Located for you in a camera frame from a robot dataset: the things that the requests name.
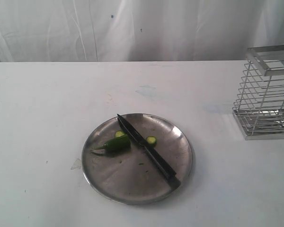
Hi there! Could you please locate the steel wire utensil rack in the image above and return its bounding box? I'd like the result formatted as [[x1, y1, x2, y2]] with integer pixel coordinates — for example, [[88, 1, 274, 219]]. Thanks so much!
[[232, 45, 284, 140]]

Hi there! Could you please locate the round steel plate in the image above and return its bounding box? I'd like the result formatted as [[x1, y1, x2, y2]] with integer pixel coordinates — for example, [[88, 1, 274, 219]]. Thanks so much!
[[81, 113, 194, 205]]

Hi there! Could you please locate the white backdrop curtain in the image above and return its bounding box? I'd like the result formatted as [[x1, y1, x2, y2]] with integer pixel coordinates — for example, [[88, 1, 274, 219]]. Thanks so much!
[[0, 0, 284, 62]]

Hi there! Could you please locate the black handled kitchen knife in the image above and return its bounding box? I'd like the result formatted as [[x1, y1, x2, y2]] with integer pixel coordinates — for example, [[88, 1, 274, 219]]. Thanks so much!
[[117, 114, 181, 189]]

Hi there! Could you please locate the clear tape piece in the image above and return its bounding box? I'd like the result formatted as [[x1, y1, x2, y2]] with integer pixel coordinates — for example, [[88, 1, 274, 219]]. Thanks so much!
[[71, 158, 82, 170]]

